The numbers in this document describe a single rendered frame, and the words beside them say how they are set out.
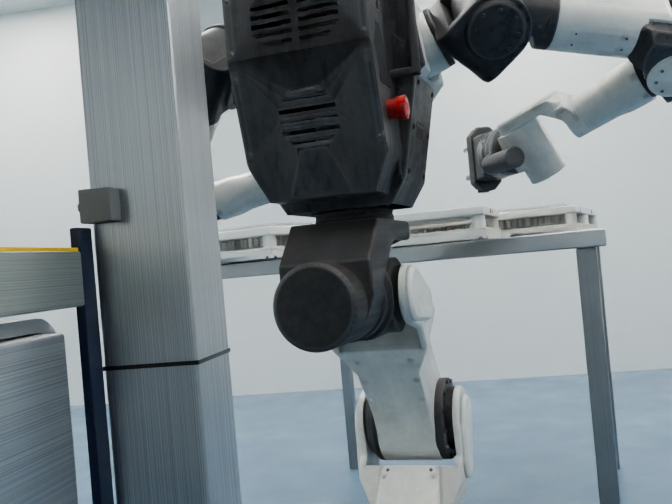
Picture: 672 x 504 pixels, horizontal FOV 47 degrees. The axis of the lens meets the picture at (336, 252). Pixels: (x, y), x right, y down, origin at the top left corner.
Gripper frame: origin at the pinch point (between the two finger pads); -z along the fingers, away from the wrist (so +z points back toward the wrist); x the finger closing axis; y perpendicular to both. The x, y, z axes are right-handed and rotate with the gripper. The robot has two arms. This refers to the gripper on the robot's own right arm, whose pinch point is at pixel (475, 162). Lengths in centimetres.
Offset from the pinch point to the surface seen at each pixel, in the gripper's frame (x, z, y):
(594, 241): 17.6, 3.8, 22.1
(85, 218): 13, 95, -67
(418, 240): 14.0, -15.9, -7.6
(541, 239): 16.3, -1.6, 13.5
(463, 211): 8.9, -10.5, 1.0
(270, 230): 8.9, -25.3, -37.8
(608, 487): 67, 1, 21
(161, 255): 15, 95, -62
